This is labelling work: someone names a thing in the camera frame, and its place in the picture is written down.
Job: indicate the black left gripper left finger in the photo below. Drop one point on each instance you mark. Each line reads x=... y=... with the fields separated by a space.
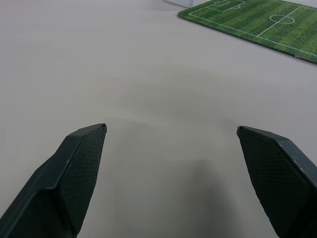
x=62 y=183

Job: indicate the green soccer field mat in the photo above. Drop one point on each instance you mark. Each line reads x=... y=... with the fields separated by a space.
x=262 y=24

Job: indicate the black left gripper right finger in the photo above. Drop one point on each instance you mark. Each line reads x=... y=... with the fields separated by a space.
x=280 y=178

